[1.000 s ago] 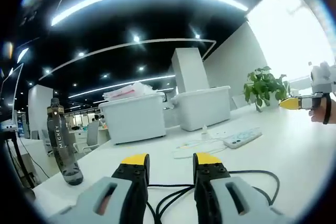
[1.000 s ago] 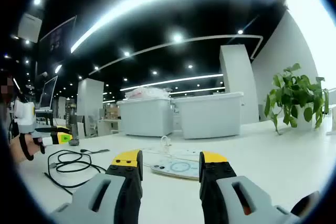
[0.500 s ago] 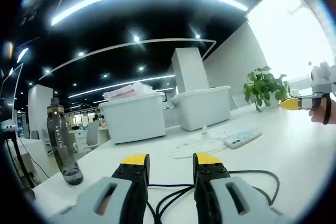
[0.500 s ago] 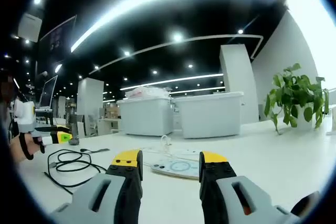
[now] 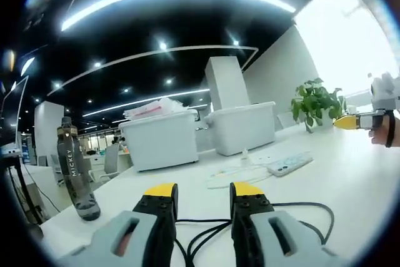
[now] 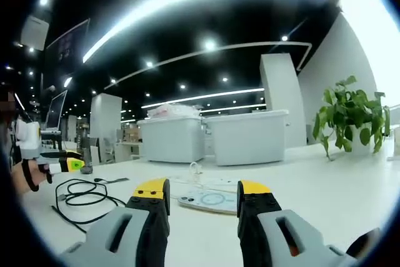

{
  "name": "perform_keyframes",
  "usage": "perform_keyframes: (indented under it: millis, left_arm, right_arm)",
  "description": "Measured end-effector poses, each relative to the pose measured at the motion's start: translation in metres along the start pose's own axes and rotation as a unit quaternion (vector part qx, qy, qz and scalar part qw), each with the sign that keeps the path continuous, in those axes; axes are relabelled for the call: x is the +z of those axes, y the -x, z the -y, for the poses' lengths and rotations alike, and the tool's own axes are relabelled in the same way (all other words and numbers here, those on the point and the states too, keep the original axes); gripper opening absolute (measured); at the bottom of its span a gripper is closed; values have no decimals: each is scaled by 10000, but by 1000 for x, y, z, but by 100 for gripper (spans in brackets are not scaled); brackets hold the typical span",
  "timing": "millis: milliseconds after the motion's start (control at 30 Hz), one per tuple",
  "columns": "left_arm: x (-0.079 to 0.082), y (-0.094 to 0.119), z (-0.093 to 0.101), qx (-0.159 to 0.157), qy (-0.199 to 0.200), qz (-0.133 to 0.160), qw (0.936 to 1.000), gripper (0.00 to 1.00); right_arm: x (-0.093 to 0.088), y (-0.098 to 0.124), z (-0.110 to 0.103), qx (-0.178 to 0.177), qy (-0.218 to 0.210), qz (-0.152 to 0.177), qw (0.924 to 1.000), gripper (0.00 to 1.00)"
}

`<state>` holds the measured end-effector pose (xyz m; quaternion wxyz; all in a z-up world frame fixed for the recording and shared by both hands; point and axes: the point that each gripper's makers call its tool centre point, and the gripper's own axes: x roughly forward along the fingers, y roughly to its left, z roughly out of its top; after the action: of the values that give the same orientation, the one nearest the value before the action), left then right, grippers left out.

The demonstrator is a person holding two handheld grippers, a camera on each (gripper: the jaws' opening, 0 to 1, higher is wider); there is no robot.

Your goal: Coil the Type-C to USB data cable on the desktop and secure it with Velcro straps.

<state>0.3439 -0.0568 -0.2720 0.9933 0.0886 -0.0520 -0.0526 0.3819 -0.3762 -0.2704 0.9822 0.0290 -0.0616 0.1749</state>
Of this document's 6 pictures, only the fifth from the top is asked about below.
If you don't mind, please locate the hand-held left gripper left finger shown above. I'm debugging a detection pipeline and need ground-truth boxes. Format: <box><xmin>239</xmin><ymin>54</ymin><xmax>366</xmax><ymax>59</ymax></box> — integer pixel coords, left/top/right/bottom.
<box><xmin>57</xmin><ymin>182</ymin><xmax>179</xmax><ymax>267</ymax></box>

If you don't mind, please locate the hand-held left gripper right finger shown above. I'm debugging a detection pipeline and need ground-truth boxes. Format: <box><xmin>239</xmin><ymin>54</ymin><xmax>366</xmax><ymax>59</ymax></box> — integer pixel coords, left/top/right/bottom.
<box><xmin>229</xmin><ymin>181</ymin><xmax>345</xmax><ymax>267</ymax></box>

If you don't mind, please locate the black data cable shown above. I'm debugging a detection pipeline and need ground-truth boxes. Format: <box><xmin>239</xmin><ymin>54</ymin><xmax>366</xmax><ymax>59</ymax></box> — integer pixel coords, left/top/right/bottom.
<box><xmin>173</xmin><ymin>201</ymin><xmax>336</xmax><ymax>267</ymax></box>

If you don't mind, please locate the white desktop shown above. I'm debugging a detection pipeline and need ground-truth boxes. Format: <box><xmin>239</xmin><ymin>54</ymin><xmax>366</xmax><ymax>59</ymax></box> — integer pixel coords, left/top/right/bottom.
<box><xmin>39</xmin><ymin>122</ymin><xmax>400</xmax><ymax>267</ymax></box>

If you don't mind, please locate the person's right hand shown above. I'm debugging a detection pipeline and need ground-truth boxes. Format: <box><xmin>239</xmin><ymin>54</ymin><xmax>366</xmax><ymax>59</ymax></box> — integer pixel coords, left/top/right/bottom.
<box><xmin>368</xmin><ymin>113</ymin><xmax>400</xmax><ymax>149</ymax></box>

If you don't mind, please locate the green potted plant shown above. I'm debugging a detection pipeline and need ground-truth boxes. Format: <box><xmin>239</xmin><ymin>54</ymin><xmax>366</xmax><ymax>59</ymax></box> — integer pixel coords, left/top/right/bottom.
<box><xmin>290</xmin><ymin>77</ymin><xmax>345</xmax><ymax>134</ymax></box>

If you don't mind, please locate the phone in patterned case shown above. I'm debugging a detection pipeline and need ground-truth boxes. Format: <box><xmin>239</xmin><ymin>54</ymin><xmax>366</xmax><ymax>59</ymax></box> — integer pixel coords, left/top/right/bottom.
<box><xmin>266</xmin><ymin>151</ymin><xmax>314</xmax><ymax>178</ymax></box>

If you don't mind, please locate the grey office chair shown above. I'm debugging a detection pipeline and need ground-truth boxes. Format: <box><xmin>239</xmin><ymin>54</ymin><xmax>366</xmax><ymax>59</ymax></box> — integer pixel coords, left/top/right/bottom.
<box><xmin>88</xmin><ymin>144</ymin><xmax>120</xmax><ymax>184</ymax></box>

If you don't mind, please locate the dark grey water bottle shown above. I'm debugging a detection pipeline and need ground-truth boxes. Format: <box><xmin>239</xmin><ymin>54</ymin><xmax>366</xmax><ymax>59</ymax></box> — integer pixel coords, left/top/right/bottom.
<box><xmin>56</xmin><ymin>116</ymin><xmax>102</xmax><ymax>221</ymax></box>

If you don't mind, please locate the white storage bin with papers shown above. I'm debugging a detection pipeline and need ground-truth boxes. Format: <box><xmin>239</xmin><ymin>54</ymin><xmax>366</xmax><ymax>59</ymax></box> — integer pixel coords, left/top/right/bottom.
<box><xmin>118</xmin><ymin>109</ymin><xmax>200</xmax><ymax>173</ymax></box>

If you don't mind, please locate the white plastic storage bin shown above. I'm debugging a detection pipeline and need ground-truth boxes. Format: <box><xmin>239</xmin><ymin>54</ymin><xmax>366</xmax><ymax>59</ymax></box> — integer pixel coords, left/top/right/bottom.
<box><xmin>204</xmin><ymin>101</ymin><xmax>278</xmax><ymax>157</ymax></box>

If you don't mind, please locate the black stand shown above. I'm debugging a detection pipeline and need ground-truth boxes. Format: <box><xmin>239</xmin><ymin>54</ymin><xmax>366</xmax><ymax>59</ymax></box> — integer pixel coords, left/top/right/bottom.
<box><xmin>5</xmin><ymin>154</ymin><xmax>43</xmax><ymax>229</ymax></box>

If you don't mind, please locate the stack of papers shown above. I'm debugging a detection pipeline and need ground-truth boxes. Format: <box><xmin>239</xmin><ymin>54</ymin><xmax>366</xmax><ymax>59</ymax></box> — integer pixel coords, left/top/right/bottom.
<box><xmin>122</xmin><ymin>97</ymin><xmax>192</xmax><ymax>121</ymax></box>

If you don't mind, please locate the black wrist strap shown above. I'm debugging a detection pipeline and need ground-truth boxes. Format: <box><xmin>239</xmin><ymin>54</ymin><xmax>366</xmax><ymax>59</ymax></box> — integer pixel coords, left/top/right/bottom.
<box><xmin>384</xmin><ymin>109</ymin><xmax>397</xmax><ymax>149</ymax></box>

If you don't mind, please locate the white charging cable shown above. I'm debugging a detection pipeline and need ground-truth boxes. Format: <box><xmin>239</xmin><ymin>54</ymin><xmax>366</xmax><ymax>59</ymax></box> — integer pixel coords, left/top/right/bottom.
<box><xmin>205</xmin><ymin>148</ymin><xmax>272</xmax><ymax>190</ymax></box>

